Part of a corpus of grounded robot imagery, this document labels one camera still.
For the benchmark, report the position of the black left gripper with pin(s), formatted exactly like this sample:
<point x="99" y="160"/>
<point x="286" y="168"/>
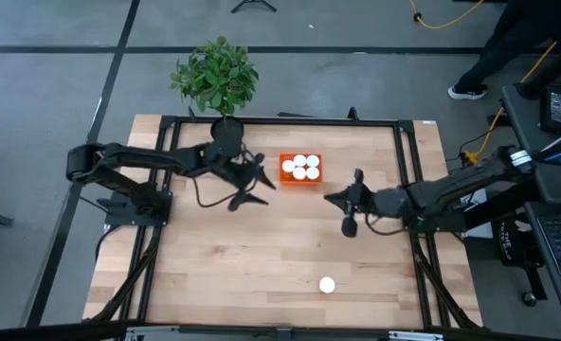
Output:
<point x="235" y="173"/>

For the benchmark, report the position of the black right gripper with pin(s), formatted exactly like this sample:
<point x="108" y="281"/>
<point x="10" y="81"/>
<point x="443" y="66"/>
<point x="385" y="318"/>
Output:
<point x="385" y="202"/>

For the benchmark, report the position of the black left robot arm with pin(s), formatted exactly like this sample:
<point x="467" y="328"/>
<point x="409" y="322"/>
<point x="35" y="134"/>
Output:
<point x="133" y="156"/>

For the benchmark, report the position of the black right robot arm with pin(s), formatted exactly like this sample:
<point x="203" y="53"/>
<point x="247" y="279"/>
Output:
<point x="460" y="182"/>

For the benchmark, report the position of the orange plastic basket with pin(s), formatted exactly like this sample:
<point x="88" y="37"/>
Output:
<point x="285" y="181"/>

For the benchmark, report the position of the green potted plant black pot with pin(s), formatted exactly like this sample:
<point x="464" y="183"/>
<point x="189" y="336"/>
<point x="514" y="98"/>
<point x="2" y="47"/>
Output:
<point x="216" y="76"/>

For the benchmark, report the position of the black bag white lettering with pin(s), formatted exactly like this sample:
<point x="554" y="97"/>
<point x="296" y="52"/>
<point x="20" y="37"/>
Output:
<point x="508" y="246"/>

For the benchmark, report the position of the black tripod legs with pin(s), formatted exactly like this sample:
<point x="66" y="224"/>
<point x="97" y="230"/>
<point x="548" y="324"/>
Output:
<point x="253" y="4"/>

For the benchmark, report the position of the dark grey desk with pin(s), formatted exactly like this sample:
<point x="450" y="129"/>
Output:
<point x="522" y="128"/>

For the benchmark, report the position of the black office chair base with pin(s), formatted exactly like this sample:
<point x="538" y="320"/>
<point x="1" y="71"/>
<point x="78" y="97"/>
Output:
<point x="528" y="298"/>

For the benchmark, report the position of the person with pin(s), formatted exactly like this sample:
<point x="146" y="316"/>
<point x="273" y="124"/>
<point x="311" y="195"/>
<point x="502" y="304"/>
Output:
<point x="498" y="52"/>

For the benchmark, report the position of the black power adapter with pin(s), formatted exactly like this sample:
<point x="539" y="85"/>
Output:
<point x="557" y="109"/>

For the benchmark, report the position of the black aluminium crossbar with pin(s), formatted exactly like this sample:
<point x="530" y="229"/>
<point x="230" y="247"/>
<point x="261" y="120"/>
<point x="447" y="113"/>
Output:
<point x="72" y="331"/>

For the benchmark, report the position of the black aluminium table frame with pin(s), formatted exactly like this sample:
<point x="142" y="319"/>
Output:
<point x="309" y="121"/>

